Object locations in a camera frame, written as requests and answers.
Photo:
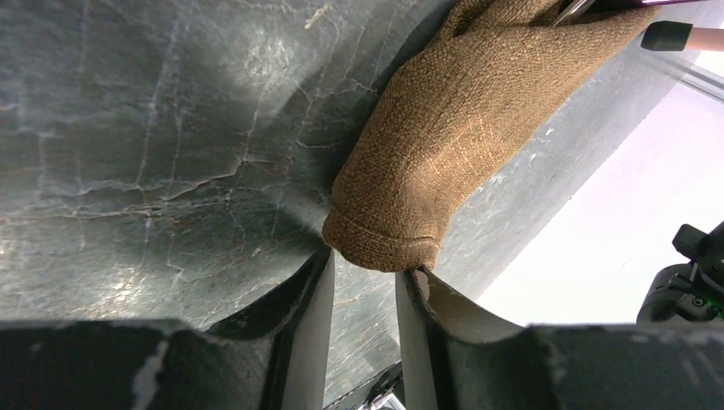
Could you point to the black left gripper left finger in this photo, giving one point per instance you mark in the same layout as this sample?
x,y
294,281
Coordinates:
x,y
272,354

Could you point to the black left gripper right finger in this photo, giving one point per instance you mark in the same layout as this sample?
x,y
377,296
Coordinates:
x,y
457,355

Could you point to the brown cloth napkin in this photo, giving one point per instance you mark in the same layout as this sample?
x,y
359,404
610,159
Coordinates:
x,y
454,114

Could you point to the clear plastic fork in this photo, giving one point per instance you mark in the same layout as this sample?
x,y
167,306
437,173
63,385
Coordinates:
x,y
572,10

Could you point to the purple plastic spoon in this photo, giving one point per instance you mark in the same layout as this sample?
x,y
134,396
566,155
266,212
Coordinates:
x,y
648,3

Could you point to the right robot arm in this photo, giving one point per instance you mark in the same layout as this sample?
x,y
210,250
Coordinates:
x,y
690,291

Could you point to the pink music stand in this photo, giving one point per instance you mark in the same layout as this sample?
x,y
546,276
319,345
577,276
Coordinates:
x,y
674,36

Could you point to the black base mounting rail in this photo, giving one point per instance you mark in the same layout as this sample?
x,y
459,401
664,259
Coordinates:
x,y
389,381

